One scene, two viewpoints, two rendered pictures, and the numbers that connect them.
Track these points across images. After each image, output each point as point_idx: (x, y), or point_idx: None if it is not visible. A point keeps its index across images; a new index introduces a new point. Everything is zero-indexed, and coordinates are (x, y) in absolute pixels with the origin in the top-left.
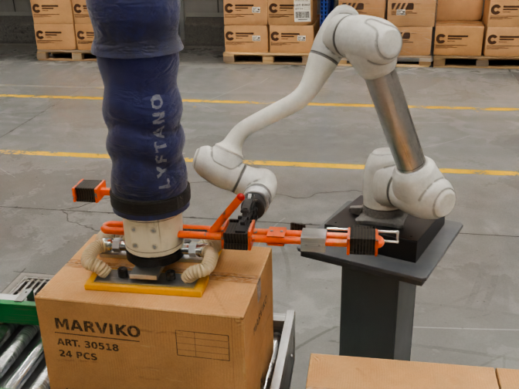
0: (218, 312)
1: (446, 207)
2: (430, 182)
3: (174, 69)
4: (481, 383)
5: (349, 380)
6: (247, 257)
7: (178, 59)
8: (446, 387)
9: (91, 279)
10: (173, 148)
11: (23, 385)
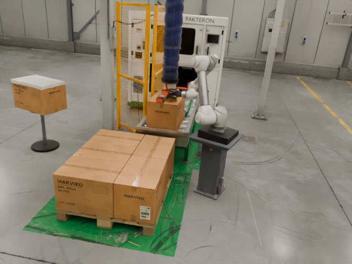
0: (150, 99)
1: (196, 119)
2: (198, 110)
3: (168, 52)
4: (160, 156)
5: (163, 141)
6: (172, 102)
7: (170, 51)
8: (159, 151)
9: None
10: (165, 68)
11: None
